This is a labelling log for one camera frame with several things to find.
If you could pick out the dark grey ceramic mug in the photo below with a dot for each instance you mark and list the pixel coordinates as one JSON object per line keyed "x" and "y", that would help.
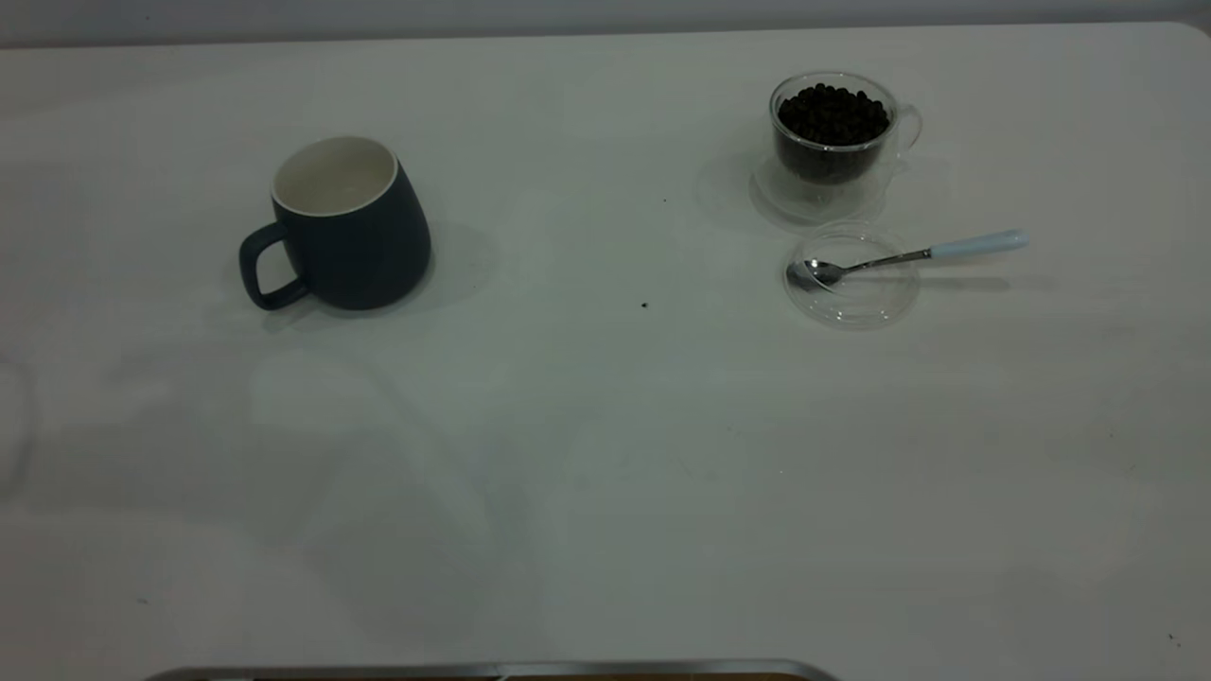
{"x": 369, "y": 246}

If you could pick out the clear glass lid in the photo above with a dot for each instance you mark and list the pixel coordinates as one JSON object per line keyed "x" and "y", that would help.
{"x": 866, "y": 303}

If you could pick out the dark coffee beans pile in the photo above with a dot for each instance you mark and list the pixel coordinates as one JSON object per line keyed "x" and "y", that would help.
{"x": 833, "y": 123}

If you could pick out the clear glass saucer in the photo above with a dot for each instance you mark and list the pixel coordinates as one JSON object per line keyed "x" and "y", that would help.
{"x": 771, "y": 194}

